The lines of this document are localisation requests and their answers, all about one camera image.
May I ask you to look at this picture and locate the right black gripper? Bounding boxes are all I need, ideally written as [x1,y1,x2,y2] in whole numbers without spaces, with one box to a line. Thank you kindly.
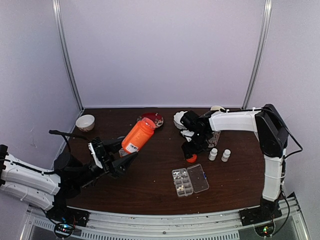
[182,131,210,159]

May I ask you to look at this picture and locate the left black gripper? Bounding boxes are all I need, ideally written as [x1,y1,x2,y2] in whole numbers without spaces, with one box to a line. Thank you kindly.
[74,137,137,188]

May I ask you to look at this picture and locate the small white bottle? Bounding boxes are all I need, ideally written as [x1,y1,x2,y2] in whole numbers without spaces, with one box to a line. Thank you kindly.
[221,149,231,162]
[208,148,218,161]

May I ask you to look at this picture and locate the orange pill bottle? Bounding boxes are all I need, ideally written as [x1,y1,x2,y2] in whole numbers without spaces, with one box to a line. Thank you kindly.
[121,117,156,154]

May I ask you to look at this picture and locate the clear plastic pill organizer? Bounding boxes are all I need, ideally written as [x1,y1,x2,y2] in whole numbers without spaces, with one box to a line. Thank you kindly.
[171,163,210,197]

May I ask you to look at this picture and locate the grey lid vitamin bottle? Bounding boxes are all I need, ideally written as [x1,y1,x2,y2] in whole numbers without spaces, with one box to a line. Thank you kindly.
[118,136,128,158]

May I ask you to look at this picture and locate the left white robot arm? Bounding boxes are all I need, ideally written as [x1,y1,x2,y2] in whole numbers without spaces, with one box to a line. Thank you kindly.
[0,137,138,222]

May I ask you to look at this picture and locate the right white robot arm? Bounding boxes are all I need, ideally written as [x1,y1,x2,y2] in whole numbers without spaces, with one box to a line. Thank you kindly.
[173,104,289,221]

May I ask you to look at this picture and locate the white pills in organizer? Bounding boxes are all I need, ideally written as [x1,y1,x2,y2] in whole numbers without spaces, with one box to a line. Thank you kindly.
[172,169,188,180]

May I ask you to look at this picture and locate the cream pills in organizer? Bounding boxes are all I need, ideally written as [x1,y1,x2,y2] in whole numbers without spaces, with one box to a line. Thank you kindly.
[176,185,185,194]

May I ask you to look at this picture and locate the floral mug yellow inside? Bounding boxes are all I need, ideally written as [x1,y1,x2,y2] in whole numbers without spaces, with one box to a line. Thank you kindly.
[206,131,221,149]

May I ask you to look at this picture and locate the white scalloped bowl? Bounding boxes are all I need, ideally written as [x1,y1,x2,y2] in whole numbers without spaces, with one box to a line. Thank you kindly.
[173,111,187,130]

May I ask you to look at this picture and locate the cream ribbed mug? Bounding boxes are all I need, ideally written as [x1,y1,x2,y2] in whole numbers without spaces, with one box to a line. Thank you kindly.
[210,105,226,112]

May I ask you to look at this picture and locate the white ceramic rice bowl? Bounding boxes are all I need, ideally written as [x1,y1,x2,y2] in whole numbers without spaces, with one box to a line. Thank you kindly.
[75,114,95,132]

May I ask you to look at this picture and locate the red floral plate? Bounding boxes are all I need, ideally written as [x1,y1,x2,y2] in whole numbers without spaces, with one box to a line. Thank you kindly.
[136,112,164,129]

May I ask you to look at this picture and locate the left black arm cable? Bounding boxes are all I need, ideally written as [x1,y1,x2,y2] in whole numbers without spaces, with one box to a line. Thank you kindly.
[0,129,88,176]

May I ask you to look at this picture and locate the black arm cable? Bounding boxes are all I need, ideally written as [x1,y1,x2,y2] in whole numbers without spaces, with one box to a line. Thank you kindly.
[0,129,88,176]
[262,106,304,160]

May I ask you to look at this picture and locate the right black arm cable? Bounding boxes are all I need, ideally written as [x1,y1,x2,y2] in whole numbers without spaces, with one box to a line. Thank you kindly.
[262,106,304,160]

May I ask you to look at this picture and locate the front aluminium rail base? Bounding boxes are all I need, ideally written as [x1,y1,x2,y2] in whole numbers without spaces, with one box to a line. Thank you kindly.
[18,195,311,240]

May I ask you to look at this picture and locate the right aluminium frame post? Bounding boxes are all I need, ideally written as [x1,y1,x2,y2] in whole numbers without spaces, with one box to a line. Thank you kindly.
[241,0,273,110]

